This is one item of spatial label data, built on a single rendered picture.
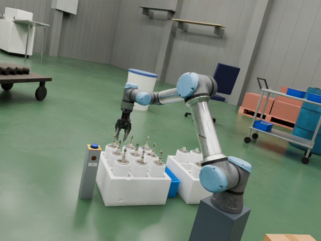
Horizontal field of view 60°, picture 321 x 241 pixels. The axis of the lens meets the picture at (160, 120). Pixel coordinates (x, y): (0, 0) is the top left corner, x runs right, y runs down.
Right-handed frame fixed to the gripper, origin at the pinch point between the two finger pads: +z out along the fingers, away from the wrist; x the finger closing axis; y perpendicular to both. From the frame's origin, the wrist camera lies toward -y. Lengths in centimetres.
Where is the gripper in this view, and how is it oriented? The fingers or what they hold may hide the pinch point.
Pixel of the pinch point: (121, 138)
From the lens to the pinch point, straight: 173.6
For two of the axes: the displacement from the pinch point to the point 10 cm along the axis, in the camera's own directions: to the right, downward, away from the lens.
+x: 9.7, 2.2, 0.6
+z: -2.3, 9.5, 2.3
